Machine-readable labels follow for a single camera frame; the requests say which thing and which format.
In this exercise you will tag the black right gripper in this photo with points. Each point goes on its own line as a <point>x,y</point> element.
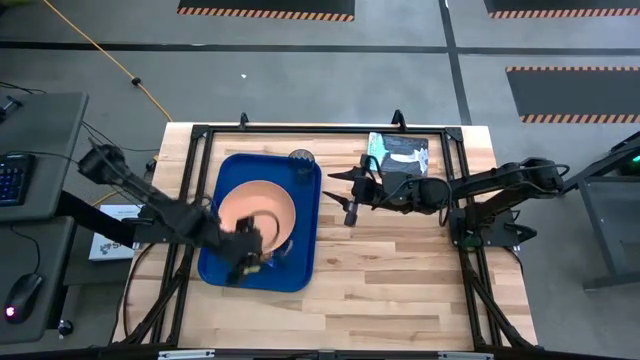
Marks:
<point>387,192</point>

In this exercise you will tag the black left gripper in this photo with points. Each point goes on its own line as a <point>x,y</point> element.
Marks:
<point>240,245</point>

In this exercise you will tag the blue faceted cup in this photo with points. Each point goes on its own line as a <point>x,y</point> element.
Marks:
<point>301,165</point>

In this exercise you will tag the orange round plate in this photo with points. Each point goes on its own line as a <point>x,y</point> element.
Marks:
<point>260,200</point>

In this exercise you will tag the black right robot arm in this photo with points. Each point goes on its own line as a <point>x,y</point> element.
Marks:
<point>500,180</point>

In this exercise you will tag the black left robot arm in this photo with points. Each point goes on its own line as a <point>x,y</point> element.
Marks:
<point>150,200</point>

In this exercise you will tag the blue plastic tray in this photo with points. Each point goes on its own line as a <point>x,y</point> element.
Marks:
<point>305,225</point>

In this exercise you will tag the teal and black book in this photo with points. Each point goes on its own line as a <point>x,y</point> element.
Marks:
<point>405,152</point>

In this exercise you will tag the white printed box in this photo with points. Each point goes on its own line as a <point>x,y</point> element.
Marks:
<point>107,248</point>

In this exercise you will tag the black hazard-striped floor mat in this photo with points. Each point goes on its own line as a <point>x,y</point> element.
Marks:
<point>575,92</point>
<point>560,6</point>
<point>265,6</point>

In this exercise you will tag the black round knob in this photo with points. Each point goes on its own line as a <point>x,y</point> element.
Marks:
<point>65,328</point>

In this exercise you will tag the black computer mouse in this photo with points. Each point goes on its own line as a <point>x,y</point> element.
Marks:
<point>22,297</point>

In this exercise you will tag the grey desk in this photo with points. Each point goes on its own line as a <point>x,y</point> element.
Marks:
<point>45,125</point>

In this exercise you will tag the grey metal stand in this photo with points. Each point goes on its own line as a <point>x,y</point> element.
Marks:
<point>600,220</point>

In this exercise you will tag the black backlit keyboard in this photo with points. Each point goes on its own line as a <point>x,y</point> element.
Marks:
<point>14,179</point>

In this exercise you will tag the black aluminium rig frame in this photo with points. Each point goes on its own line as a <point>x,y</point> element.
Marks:
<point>325,129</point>

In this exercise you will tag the black frame clamp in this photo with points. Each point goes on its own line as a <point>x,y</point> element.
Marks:
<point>244,121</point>
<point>399,119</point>

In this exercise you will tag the silver metal bracket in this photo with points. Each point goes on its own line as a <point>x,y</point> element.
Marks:
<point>465,356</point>
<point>186,355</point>

